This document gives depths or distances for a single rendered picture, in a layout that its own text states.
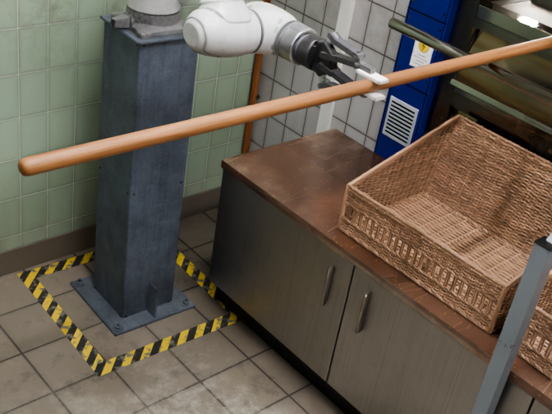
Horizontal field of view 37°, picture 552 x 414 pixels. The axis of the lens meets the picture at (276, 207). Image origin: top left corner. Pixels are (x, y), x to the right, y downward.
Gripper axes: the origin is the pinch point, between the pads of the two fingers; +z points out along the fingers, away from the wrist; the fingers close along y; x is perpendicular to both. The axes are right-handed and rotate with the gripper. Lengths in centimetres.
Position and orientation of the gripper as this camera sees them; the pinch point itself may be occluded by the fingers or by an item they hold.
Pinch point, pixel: (370, 84)
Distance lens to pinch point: 179.2
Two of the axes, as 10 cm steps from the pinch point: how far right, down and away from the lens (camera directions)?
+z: 6.5, 4.8, -5.9
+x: -7.4, 2.5, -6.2
